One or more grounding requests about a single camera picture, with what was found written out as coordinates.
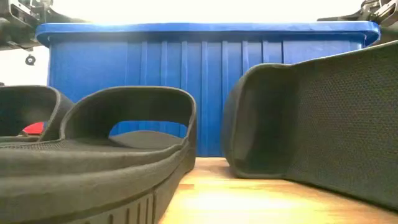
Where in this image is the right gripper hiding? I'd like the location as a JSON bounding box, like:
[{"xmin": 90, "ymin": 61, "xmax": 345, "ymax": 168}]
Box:
[{"xmin": 317, "ymin": 0, "xmax": 398, "ymax": 28}]

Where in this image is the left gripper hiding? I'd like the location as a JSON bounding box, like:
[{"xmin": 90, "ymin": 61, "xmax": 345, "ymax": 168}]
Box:
[{"xmin": 0, "ymin": 0, "xmax": 90, "ymax": 32}]

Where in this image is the black slide sandal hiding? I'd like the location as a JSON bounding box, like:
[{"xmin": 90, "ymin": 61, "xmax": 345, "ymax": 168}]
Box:
[
  {"xmin": 0, "ymin": 86, "xmax": 197, "ymax": 224},
  {"xmin": 0, "ymin": 85, "xmax": 75, "ymax": 143},
  {"xmin": 221, "ymin": 40, "xmax": 398, "ymax": 212}
]

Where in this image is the red background bin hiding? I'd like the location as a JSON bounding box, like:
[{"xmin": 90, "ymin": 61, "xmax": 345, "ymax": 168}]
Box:
[{"xmin": 22, "ymin": 121, "xmax": 45, "ymax": 136}]

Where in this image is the large blue plastic bin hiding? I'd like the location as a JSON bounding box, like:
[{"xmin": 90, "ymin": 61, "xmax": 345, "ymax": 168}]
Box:
[{"xmin": 35, "ymin": 21, "xmax": 381, "ymax": 157}]

